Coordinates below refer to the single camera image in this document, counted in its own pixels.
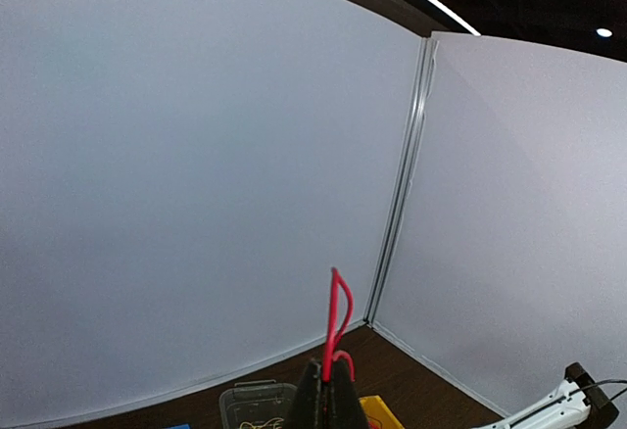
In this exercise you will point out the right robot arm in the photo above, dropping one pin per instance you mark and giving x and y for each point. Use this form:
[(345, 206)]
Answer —
[(578, 401)]

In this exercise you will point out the yellow plastic bin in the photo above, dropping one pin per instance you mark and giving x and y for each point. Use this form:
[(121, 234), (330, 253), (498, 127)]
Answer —
[(378, 414)]

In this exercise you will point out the grey transparent plastic tub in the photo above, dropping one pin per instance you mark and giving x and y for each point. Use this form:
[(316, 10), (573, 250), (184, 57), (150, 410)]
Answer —
[(258, 404)]

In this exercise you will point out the right aluminium frame post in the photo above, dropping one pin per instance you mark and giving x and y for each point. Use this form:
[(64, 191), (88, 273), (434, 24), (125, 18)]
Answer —
[(421, 86)]

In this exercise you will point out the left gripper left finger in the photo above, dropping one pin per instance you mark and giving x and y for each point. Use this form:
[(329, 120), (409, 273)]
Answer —
[(307, 408)]

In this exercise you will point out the blue plastic bin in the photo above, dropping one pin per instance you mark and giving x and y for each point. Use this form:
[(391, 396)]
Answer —
[(176, 426)]

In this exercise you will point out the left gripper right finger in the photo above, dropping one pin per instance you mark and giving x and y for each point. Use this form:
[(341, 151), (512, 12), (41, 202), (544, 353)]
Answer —
[(343, 407)]

